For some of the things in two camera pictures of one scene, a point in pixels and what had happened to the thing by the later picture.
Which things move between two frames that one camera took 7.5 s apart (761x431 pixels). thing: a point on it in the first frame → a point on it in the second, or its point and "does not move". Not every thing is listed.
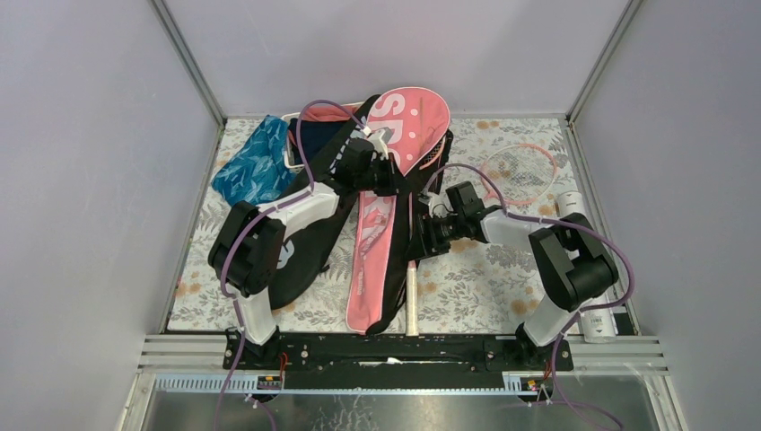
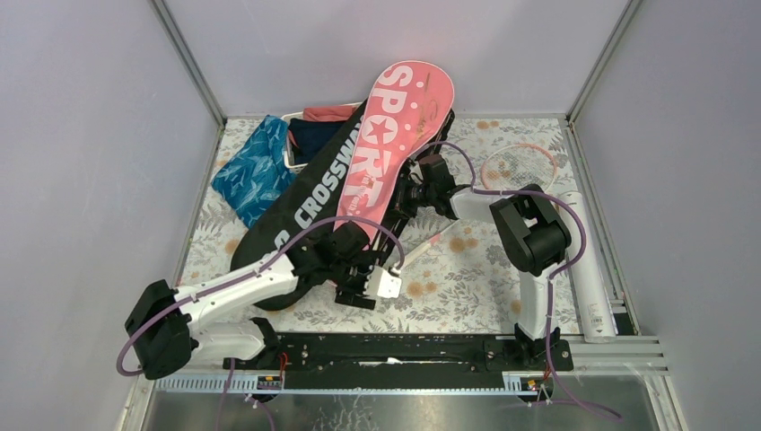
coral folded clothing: x=329 y=112 does not move
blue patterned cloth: x=260 y=172 does not move
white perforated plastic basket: x=288 y=156 does not move
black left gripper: x=390 y=183 → x=347 y=296
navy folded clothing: x=314 y=136 does not move
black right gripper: x=431 y=245 → x=401 y=206
